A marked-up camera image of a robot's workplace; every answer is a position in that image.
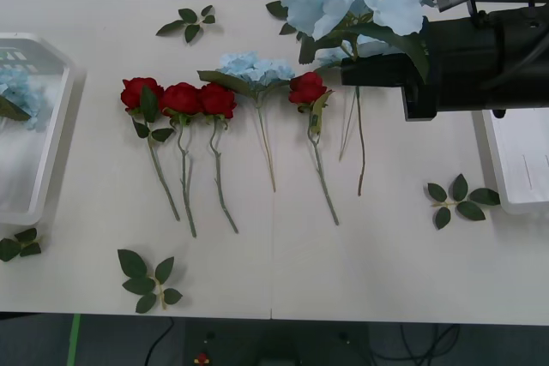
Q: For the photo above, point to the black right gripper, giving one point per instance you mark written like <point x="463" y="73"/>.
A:
<point x="463" y="66"/>

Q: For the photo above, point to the red artificial rose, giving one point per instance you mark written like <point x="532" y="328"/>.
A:
<point x="137" y="91"/>
<point x="306" y="87"/>
<point x="216" y="100"/>
<point x="180" y="98"/>

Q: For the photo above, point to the dark robot base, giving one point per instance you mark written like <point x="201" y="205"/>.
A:
<point x="279" y="340"/>

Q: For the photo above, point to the green leaf twig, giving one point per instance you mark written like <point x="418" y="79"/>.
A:
<point x="9" y="249"/>
<point x="132" y="263"/>
<point x="192" y="32"/>
<point x="276" y="9"/>
<point x="460" y="188"/>

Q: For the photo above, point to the shallow white box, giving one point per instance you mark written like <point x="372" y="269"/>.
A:
<point x="56" y="126"/>
<point x="514" y="160"/>

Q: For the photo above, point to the red round button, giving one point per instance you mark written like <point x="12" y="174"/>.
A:
<point x="201" y="358"/>

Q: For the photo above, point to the green floor tape strip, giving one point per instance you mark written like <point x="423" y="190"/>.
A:
<point x="74" y="340"/>

